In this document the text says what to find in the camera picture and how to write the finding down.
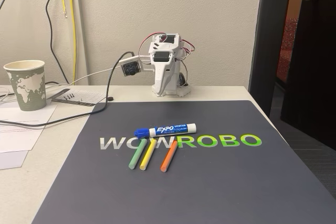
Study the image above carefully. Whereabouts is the blue Expo marker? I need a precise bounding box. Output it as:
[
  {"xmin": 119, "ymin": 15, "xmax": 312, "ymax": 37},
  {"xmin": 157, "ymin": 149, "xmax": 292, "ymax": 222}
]
[{"xmin": 134, "ymin": 122, "xmax": 198, "ymax": 139}]

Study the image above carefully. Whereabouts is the yellow chalk stick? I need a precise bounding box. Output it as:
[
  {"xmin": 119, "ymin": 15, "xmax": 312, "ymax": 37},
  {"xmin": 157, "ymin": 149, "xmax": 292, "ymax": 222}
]
[{"xmin": 139, "ymin": 139, "xmax": 158, "ymax": 171}]

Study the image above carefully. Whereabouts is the grey striped sheet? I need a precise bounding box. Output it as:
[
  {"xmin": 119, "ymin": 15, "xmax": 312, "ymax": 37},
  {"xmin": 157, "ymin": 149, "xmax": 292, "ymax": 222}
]
[{"xmin": 49, "ymin": 88, "xmax": 109, "ymax": 108}]

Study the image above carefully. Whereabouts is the orange chalk stick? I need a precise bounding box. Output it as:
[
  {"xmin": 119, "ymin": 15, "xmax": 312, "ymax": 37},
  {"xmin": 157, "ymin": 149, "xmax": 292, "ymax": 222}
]
[{"xmin": 160, "ymin": 141, "xmax": 179, "ymax": 173}]

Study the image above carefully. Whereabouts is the green chalk stick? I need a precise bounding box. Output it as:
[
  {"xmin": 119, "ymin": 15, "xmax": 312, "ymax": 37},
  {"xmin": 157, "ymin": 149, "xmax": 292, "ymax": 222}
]
[{"xmin": 128, "ymin": 138, "xmax": 148, "ymax": 170}]

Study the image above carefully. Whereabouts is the red patterned furniture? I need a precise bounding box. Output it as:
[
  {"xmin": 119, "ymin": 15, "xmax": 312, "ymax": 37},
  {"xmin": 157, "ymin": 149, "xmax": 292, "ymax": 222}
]
[{"xmin": 276, "ymin": 16, "xmax": 300, "ymax": 83}]

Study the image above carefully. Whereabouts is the grey WOWROBO mat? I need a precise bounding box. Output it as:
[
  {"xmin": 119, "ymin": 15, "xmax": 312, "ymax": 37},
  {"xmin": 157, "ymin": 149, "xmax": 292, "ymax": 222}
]
[{"xmin": 31, "ymin": 100, "xmax": 336, "ymax": 224}]

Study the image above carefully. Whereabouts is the paper cup with world map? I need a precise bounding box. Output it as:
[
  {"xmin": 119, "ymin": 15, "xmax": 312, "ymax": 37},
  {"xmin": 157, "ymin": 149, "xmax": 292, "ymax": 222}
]
[{"xmin": 3, "ymin": 59, "xmax": 47, "ymax": 112}]

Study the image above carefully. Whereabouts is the dark wooden door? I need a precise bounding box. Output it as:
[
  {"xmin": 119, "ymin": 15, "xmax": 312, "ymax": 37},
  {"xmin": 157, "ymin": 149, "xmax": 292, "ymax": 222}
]
[{"xmin": 280, "ymin": 0, "xmax": 336, "ymax": 152}]

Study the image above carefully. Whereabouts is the white printed paper sheet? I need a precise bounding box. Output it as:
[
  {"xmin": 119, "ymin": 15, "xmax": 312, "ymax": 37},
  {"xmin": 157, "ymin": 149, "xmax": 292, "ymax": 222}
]
[{"xmin": 0, "ymin": 100, "xmax": 59, "ymax": 154}]

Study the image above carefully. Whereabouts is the blank white paper sheet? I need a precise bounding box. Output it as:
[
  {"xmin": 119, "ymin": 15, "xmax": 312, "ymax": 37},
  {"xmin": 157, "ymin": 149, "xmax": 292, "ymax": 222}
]
[{"xmin": 0, "ymin": 150, "xmax": 29, "ymax": 170}]

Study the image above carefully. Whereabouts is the white gripper camera box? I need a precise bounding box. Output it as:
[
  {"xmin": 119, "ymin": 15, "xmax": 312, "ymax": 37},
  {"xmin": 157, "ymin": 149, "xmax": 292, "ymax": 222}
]
[{"xmin": 119, "ymin": 56, "xmax": 144, "ymax": 77}]

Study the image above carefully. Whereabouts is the long yellow wire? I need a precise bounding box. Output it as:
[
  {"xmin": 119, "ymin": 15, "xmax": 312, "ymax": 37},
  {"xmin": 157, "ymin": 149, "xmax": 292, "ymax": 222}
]
[{"xmin": 68, "ymin": 0, "xmax": 79, "ymax": 86}]

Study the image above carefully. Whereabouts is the black camera cable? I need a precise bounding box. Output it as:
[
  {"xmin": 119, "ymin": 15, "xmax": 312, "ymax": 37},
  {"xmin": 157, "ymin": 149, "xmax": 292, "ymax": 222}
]
[{"xmin": 0, "ymin": 51, "xmax": 137, "ymax": 127}]

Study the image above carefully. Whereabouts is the dark door frame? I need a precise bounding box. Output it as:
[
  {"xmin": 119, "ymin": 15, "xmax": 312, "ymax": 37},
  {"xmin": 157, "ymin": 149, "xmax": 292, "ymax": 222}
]
[{"xmin": 248, "ymin": 0, "xmax": 294, "ymax": 119}]

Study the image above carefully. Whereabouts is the thin white cable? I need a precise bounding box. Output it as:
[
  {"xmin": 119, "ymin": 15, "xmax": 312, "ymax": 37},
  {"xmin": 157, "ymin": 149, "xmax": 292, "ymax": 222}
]
[{"xmin": 0, "ymin": 84, "xmax": 17, "ymax": 105}]

